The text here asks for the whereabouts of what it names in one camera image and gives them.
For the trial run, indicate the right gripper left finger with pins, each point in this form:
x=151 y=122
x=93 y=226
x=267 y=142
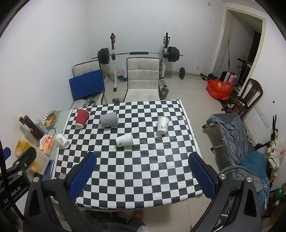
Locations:
x=40 y=214

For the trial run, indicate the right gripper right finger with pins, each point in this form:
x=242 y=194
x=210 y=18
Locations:
x=234 y=204

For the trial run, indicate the grey cup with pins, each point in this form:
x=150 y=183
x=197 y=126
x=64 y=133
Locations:
x=109 y=120

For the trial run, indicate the white paper cup left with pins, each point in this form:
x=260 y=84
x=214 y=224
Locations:
x=62 y=141

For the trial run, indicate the white paper cup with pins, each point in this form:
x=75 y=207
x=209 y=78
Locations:
x=125 y=140
x=162 y=125
x=62 y=141

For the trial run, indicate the red paper cup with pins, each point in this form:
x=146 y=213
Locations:
x=81 y=118

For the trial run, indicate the white paper cup centre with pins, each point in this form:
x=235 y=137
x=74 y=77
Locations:
x=125 y=140

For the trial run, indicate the white paper cup right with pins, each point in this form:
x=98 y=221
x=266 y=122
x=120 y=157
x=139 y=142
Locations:
x=162 y=125

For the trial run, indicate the teal cloth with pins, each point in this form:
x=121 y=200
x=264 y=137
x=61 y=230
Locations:
x=256 y=163

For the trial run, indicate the orange snack packet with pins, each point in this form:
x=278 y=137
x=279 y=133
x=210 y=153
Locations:
x=46 y=144

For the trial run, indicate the dark glass bottle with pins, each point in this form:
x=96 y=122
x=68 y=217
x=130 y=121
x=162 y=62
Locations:
x=36 y=132

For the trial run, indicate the grey blanket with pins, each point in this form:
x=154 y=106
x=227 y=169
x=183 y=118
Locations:
x=232 y=136

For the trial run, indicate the grey folding cot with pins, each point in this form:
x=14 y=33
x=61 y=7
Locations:
x=230 y=138

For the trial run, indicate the decorated plate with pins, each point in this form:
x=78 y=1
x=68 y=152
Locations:
x=50 y=118

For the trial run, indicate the checkered black white tablecloth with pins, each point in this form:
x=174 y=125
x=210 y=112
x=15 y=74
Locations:
x=152 y=172

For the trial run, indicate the dark wooden chair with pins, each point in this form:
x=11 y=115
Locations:
x=241 y=104

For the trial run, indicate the red plastic bag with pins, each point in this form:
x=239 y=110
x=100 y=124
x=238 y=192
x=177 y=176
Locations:
x=220 y=90

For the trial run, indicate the chair with blue cushion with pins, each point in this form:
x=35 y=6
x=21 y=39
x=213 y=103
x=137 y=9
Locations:
x=87 y=84

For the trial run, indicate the pink suitcase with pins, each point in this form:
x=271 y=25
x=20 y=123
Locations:
x=229 y=77

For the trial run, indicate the black dumbbell on floor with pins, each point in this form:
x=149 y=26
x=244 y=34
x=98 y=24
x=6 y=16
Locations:
x=163 y=92

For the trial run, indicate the white padded chair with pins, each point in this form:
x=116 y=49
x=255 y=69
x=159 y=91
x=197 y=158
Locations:
x=142 y=79

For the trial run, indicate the barbell with black plates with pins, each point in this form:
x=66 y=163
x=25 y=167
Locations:
x=103 y=55

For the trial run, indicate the white barbell rack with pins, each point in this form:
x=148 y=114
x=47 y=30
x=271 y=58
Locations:
x=162 y=61

